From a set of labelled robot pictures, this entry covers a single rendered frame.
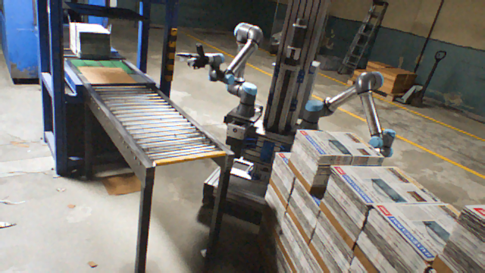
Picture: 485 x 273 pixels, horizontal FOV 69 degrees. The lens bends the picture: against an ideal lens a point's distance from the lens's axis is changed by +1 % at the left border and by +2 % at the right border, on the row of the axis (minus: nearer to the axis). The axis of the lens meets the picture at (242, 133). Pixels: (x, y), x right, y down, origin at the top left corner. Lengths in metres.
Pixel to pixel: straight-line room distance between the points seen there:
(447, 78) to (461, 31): 0.95
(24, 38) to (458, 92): 7.77
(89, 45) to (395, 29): 7.26
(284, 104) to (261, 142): 0.34
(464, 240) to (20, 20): 4.95
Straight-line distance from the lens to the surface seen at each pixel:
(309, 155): 1.81
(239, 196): 2.80
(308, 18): 2.64
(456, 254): 1.19
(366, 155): 1.87
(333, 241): 1.65
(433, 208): 1.58
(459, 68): 8.64
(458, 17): 8.77
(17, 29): 5.24
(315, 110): 2.53
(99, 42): 3.74
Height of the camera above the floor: 1.74
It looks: 23 degrees down
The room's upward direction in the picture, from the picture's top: 11 degrees clockwise
